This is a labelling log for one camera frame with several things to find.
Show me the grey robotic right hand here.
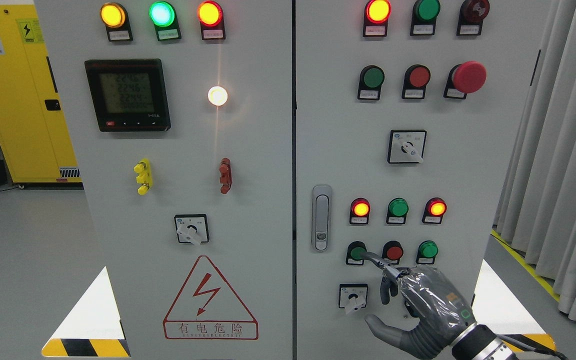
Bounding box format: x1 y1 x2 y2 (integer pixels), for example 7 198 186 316
361 251 476 360

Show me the green start button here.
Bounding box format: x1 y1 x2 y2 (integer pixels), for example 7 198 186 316
345 241 367 266

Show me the lower right green push button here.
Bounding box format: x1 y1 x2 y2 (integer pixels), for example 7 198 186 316
415 240 439 265

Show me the green push button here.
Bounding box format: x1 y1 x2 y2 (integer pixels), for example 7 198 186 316
415 240 439 265
356 64 386 101

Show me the lower red push button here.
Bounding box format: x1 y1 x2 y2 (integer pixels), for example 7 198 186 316
381 240 403 265

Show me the red push button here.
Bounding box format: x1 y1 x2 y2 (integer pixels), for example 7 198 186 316
381 240 403 265
401 64 431 100

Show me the upper red push button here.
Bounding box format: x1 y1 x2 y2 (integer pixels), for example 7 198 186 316
401 64 431 100

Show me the red emergency stop mushroom button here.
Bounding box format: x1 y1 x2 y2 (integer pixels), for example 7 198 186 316
443 60 487 100

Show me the upper green push button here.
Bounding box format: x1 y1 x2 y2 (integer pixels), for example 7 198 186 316
356 64 386 101

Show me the yellow floor marking tape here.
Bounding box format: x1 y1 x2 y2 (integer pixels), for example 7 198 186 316
490 228 560 303

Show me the right hazard stripe base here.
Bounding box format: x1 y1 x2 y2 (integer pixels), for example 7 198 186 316
498 333 557 353

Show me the hazard stripe base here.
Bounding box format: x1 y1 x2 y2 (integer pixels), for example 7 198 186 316
41 338 131 358
498 333 557 353

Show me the lower right red indicator light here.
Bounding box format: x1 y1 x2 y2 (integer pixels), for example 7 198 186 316
422 197 447 224

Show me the red indicator light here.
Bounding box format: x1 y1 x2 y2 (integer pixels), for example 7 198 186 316
362 0 393 38
422 197 447 224
197 0 226 41
349 197 371 226

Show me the lower middle green indicator light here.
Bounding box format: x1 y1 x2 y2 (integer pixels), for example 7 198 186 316
386 197 410 225

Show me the green indicator light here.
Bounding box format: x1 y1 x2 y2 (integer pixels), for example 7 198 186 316
409 0 441 36
386 197 410 225
148 0 182 42

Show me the lower left red indicator light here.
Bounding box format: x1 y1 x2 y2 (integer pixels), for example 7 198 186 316
349 197 371 226

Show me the grey curtain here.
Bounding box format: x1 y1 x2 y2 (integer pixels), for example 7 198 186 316
496 0 576 321

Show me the right grey cabinet door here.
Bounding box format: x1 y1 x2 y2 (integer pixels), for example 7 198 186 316
295 0 554 360

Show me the grey cabinet door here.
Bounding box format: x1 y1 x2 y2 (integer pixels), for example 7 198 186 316
35 0 294 360
295 0 554 360

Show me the red electric hazard warning sticker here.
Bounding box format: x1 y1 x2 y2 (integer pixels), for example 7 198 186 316
162 255 259 341

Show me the green indicator light top right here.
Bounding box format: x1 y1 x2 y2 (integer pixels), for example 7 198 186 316
409 0 441 36

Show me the dark red buzzer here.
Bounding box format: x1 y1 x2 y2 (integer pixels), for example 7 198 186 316
455 0 490 37

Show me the red indicator light top right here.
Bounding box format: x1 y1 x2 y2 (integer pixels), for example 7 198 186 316
362 0 393 38

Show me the white indicator light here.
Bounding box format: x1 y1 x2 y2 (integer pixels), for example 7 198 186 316
206 85 229 107

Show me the left grey cabinet door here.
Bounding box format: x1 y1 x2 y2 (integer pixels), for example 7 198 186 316
35 0 294 360

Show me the red indicator light top left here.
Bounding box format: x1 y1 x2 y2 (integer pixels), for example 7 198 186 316
197 0 226 41

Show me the black digital power meter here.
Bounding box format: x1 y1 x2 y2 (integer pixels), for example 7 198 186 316
84 58 171 132

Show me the left hazard stripe base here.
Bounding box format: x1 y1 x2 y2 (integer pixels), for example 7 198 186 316
41 338 131 358

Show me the green indicator light top left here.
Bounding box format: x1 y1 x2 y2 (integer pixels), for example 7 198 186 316
148 0 182 42

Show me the yellow indicator light top left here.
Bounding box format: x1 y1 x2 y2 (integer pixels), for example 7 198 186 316
100 2 133 43

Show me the yellow safety storage cabinet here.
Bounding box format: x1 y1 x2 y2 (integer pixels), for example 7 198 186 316
0 4 82 185

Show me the lower left rotary selector switch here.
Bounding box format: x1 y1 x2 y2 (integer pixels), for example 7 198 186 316
338 283 369 315

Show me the grey door handle lock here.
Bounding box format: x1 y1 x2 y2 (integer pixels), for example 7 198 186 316
311 184 333 252

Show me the upper right rotary selector switch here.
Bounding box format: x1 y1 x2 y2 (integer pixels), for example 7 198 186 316
386 129 427 165

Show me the left door rotary selector switch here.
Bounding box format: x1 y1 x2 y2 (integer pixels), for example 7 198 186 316
173 214 210 245

